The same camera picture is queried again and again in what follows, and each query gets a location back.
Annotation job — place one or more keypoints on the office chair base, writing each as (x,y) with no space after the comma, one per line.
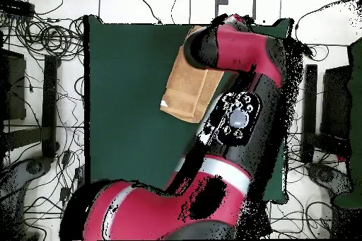
(328,176)
(34,167)

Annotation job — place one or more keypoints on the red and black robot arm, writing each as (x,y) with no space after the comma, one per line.
(158,212)

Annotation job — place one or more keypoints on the black stand beam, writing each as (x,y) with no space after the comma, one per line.
(50,105)
(309,111)

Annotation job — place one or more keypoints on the black power adapter box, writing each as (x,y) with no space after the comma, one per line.
(17,6)

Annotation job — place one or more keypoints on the dark green table cloth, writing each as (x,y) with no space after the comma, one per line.
(127,111)

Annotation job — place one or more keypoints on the black cross beam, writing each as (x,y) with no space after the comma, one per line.
(25,136)

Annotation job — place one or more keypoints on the tan terry towel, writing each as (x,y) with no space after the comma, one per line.
(186,91)

